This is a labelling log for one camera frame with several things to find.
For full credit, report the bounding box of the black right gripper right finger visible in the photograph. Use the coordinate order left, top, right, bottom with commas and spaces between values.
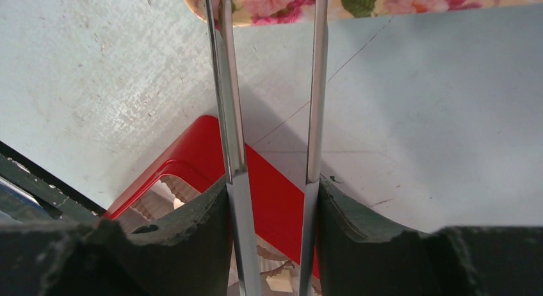
316, 178, 542, 295

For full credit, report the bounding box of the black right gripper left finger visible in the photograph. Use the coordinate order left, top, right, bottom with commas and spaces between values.
1, 180, 232, 295

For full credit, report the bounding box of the steel tongs white handle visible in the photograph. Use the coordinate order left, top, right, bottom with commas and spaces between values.
204, 0, 328, 295

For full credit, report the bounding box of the floral serving tray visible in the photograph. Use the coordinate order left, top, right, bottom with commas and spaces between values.
178, 0, 543, 28

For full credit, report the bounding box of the red chocolate box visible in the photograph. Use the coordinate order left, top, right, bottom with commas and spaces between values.
105, 115, 304, 295

